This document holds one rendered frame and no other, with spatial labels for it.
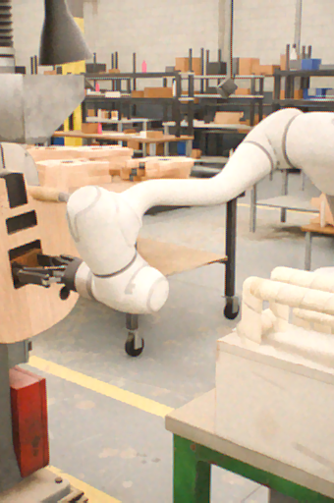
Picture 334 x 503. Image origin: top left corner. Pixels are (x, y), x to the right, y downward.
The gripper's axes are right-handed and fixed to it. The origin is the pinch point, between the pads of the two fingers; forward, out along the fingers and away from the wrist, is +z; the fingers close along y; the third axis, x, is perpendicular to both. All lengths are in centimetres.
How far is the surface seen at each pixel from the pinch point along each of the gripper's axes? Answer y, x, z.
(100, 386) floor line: 114, -122, 109
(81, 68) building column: 715, -5, 729
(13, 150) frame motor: 12.9, 24.2, 16.0
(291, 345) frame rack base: -9, 1, -76
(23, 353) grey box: 19, -41, 35
